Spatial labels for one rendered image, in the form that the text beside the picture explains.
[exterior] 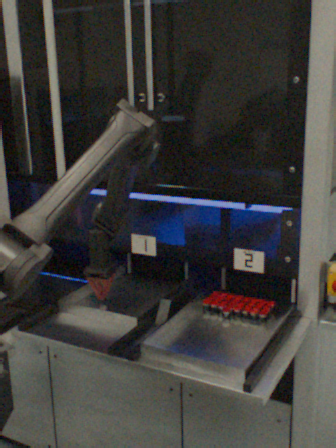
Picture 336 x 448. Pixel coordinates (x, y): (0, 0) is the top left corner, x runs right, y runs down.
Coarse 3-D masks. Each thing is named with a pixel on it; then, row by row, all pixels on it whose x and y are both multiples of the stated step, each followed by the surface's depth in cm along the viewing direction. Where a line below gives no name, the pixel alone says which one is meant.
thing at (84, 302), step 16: (80, 288) 157; (112, 288) 165; (128, 288) 165; (144, 288) 165; (160, 288) 164; (176, 288) 156; (64, 304) 148; (80, 304) 146; (96, 304) 154; (112, 304) 153; (128, 304) 153; (144, 304) 153; (96, 320) 144; (112, 320) 141; (128, 320) 139
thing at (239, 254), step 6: (234, 252) 148; (240, 252) 147; (246, 252) 146; (252, 252) 145; (258, 252) 144; (234, 258) 148; (240, 258) 147; (246, 258) 147; (258, 258) 145; (234, 264) 149; (240, 264) 148; (252, 264) 146; (258, 264) 145; (246, 270) 147; (252, 270) 147; (258, 270) 146
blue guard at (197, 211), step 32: (32, 192) 179; (96, 192) 166; (64, 224) 175; (128, 224) 163; (160, 224) 157; (192, 224) 152; (224, 224) 147; (256, 224) 143; (192, 256) 155; (224, 256) 150; (288, 256) 141
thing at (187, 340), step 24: (192, 312) 147; (288, 312) 138; (168, 336) 134; (192, 336) 134; (216, 336) 133; (240, 336) 133; (264, 336) 133; (168, 360) 121; (192, 360) 118; (216, 360) 122; (240, 360) 122
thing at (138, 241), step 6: (132, 234) 163; (132, 240) 164; (138, 240) 162; (144, 240) 162; (150, 240) 160; (132, 246) 164; (138, 246) 163; (144, 246) 162; (150, 246) 161; (138, 252) 164; (144, 252) 163; (150, 252) 161
